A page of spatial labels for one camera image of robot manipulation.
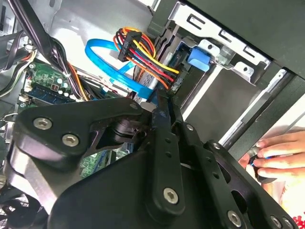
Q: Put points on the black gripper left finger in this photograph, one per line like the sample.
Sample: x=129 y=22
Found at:
x=57 y=124

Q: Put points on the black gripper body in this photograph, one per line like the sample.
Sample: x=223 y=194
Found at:
x=114 y=195

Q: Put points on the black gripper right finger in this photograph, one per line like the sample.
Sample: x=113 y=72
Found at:
x=214 y=171

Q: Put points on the hard disk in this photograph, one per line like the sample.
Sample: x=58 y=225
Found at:
x=199 y=59

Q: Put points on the person's hand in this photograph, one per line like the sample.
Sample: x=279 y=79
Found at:
x=286 y=148

